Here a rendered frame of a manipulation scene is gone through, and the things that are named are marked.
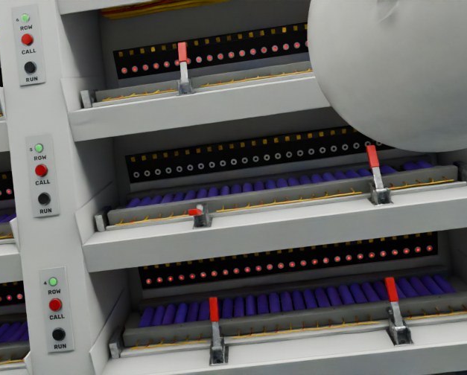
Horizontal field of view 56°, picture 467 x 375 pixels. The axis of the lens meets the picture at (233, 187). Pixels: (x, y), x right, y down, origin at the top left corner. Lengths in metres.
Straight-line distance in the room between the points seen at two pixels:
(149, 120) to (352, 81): 0.52
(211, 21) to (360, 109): 0.74
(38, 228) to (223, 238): 0.28
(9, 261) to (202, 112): 0.37
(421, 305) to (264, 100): 0.40
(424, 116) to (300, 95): 0.50
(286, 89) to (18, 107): 0.40
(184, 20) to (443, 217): 0.59
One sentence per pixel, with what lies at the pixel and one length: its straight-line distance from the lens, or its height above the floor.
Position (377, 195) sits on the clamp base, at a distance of 0.65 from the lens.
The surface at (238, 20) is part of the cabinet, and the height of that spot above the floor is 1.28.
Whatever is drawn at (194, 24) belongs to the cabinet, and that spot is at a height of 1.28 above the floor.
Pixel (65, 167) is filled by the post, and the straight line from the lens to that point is 0.70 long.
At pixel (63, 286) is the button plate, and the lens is 0.70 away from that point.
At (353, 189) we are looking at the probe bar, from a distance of 0.71.
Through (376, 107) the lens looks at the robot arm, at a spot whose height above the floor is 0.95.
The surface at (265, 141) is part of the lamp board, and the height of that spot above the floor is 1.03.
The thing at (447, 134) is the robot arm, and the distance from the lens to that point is 0.18.
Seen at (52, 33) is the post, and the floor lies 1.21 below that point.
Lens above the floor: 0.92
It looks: 3 degrees up
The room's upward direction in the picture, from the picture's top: 7 degrees counter-clockwise
